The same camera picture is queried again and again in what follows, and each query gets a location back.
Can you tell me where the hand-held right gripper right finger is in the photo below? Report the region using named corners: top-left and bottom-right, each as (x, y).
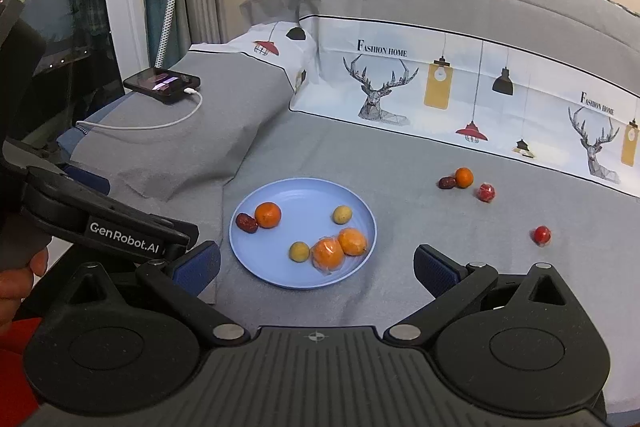
top-left (382, 244), bottom-right (581, 349)

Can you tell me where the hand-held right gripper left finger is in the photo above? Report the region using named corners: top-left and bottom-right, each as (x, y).
top-left (65, 241), bottom-right (251, 349)

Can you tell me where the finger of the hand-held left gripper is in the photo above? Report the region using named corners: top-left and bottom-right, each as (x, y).
top-left (29, 146), bottom-right (111, 196)

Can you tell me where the plastic-wrapped orange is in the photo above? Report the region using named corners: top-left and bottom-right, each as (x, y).
top-left (311, 237), bottom-right (347, 275)
top-left (337, 227), bottom-right (371, 258)

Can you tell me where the blue round plate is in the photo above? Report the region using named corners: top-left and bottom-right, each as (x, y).
top-left (229, 177), bottom-right (378, 290)

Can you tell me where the person's left hand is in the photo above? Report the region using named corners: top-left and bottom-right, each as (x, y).
top-left (0, 249), bottom-right (50, 335)

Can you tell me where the grey pillow with printed end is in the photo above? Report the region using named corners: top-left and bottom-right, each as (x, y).
top-left (55, 21), bottom-right (319, 305)

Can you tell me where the black smartphone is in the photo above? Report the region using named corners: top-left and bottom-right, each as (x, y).
top-left (123, 68), bottom-right (202, 106)

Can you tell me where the grey quilt with deer print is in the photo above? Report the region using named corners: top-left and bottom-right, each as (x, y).
top-left (215, 0), bottom-right (640, 427)

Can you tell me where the person's red clothing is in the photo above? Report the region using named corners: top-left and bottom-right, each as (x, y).
top-left (0, 317), bottom-right (42, 427)

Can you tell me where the white charging cable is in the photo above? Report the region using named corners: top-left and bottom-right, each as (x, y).
top-left (75, 88), bottom-right (203, 134)

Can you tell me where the white door frame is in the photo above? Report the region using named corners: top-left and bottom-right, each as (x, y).
top-left (97, 0), bottom-right (152, 94)

